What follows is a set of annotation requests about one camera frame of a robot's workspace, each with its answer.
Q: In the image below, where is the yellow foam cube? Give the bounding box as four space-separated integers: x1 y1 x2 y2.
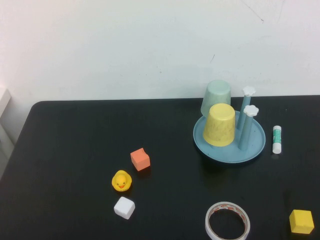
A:
289 209 315 235

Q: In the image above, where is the orange foam cube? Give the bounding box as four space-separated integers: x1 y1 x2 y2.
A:
130 147 151 172

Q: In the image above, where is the blue cup stand with pegs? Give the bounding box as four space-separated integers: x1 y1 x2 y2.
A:
192 86 267 165

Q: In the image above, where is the yellow plastic cup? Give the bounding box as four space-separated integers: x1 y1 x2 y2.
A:
202 103 236 148

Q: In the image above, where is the yellow rubber duck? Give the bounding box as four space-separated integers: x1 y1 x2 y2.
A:
111 169 133 193

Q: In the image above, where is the white tape roll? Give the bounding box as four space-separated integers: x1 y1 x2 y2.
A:
204 201 251 240

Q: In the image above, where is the white foam cube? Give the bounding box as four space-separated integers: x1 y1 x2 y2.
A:
113 196 136 220

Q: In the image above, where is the pale green plastic cup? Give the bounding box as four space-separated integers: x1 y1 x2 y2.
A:
200 79 232 118

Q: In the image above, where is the white green glue stick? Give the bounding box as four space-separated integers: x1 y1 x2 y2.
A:
271 125 283 155

